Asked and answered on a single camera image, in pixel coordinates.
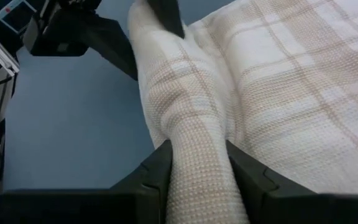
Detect blue table mat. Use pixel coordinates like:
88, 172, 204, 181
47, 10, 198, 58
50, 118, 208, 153
3, 0, 239, 191

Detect white beige plaid towel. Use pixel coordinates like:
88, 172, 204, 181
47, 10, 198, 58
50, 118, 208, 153
127, 0, 358, 224

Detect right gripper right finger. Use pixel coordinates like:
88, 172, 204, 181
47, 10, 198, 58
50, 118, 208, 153
225, 139, 358, 224

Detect white-framed screen device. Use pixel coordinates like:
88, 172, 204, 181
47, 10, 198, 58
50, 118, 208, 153
0, 0, 37, 34

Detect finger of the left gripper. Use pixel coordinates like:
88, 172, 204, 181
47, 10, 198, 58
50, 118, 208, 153
87, 17, 138, 81
147, 0, 186, 40

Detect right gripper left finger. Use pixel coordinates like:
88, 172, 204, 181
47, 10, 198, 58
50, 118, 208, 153
0, 139, 173, 224

